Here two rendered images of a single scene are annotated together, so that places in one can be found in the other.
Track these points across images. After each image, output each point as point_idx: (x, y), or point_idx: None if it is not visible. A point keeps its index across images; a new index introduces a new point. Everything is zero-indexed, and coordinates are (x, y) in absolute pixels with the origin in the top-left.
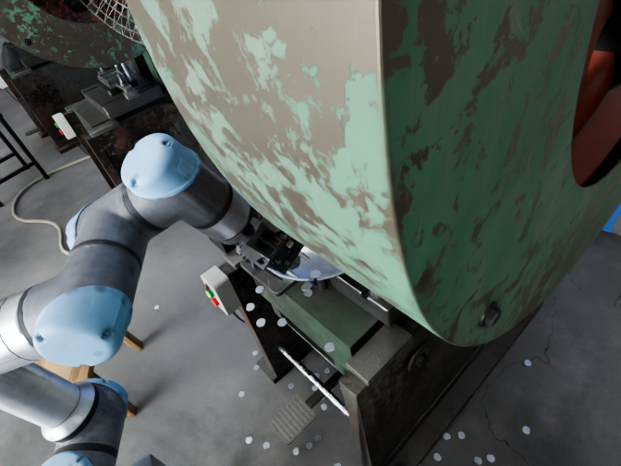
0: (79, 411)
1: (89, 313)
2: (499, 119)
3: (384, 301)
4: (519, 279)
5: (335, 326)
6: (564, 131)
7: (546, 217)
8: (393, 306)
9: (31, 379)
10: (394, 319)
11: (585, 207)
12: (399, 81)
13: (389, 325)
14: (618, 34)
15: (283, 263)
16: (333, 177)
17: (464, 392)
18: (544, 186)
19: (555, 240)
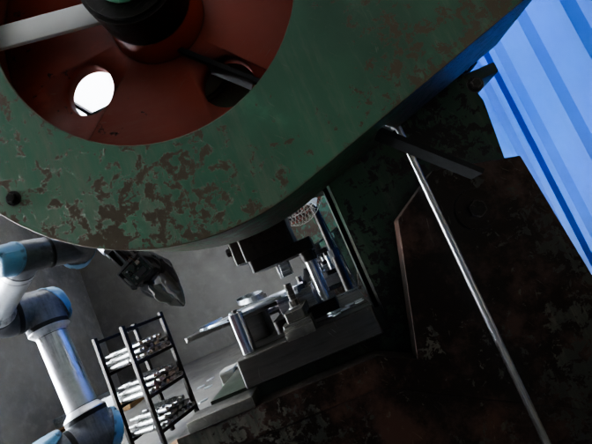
0: (81, 410)
1: (2, 246)
2: None
3: (243, 357)
4: (47, 189)
5: (225, 389)
6: (17, 107)
7: (46, 151)
8: (243, 359)
9: (70, 369)
10: (251, 381)
11: (129, 161)
12: None
13: (247, 388)
14: (230, 73)
15: (134, 276)
16: None
17: None
18: (21, 129)
19: (89, 176)
